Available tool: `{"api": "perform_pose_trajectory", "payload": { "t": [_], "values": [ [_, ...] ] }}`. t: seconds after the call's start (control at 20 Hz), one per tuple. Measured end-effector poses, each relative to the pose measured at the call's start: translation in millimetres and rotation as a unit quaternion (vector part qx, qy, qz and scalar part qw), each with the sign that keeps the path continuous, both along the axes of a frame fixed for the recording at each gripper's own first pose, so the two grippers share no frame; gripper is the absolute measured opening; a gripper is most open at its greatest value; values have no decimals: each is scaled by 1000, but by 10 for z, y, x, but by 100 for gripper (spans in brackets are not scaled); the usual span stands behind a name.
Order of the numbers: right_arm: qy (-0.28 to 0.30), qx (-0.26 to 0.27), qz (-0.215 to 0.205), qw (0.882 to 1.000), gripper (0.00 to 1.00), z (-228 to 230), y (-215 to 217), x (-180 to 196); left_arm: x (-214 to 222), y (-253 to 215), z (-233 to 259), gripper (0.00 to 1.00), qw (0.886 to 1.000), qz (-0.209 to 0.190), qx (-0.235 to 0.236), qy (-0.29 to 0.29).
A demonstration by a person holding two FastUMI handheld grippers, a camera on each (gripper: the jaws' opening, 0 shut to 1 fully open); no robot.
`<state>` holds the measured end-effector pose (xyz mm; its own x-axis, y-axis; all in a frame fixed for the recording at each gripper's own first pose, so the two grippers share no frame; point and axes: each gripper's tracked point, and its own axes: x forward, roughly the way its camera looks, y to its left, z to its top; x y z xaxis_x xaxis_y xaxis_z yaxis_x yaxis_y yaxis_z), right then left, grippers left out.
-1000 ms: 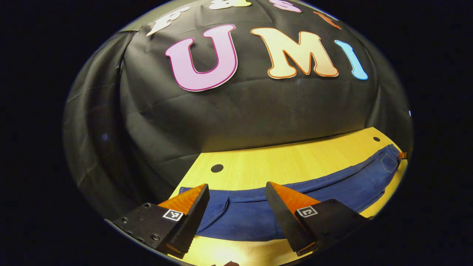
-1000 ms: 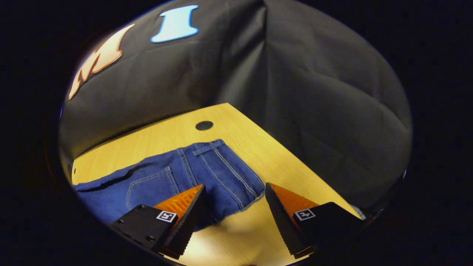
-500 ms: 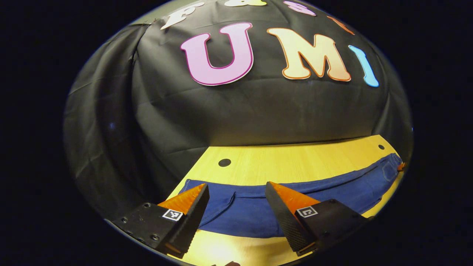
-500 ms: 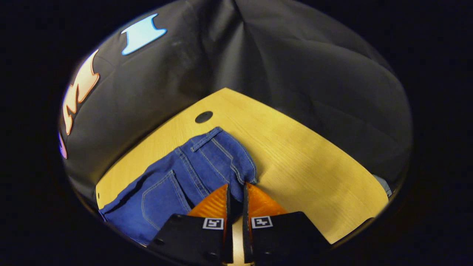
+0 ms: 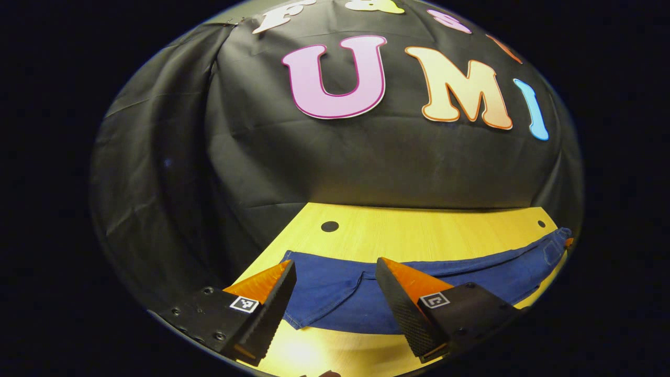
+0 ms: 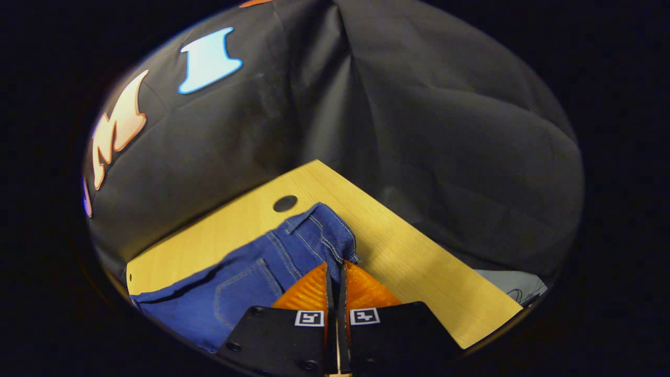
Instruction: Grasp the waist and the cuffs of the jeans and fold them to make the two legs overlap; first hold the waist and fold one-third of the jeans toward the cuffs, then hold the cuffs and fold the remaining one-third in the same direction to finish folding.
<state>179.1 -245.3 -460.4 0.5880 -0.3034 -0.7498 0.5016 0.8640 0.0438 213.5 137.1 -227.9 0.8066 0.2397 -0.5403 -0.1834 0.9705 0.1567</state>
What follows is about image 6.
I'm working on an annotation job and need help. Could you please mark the black backdrop cloth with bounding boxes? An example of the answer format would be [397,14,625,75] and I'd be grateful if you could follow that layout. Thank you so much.
[84,0,584,283]

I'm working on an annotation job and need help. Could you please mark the blue jeans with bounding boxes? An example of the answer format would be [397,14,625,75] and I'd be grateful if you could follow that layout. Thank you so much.
[130,203,362,354]

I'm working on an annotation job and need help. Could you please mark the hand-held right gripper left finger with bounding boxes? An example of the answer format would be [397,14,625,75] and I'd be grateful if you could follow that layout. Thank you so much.
[217,262,337,377]

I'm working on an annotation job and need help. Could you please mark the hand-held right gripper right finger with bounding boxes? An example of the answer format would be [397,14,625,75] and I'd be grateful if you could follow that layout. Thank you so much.
[338,261,464,377]

